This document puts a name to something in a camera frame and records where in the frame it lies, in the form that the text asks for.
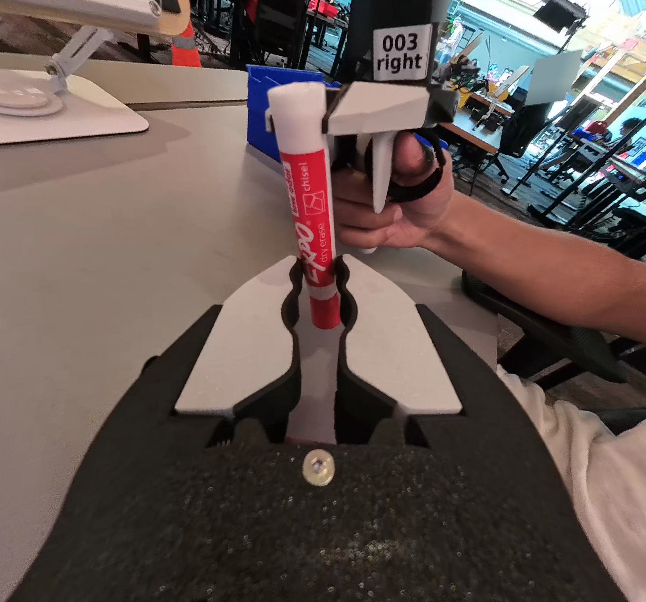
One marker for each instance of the black studio light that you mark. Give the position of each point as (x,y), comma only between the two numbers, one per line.
(557,12)

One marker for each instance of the blue plastic bin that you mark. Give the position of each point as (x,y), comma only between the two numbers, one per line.
(256,97)

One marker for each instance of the person's white shirt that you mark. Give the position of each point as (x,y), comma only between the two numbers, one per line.
(595,460)

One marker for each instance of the red dry erase marker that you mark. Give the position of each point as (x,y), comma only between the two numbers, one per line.
(308,183)

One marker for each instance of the black office chair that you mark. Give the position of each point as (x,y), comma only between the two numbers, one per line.
(282,6)
(522,133)
(545,329)

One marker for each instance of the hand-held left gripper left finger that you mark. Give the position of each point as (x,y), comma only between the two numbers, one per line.
(242,355)

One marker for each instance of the wooden book stand white base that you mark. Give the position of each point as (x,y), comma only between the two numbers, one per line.
(75,117)

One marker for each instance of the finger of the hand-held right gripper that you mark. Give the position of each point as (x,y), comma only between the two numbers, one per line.
(270,120)
(383,107)

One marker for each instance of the person's right hand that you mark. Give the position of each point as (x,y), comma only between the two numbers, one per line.
(403,223)

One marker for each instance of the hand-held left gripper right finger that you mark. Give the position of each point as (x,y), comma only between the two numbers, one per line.
(398,355)

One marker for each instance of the person's right forearm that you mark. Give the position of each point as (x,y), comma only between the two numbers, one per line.
(530,269)

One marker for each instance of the orange traffic cone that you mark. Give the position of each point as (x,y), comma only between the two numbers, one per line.
(185,47)

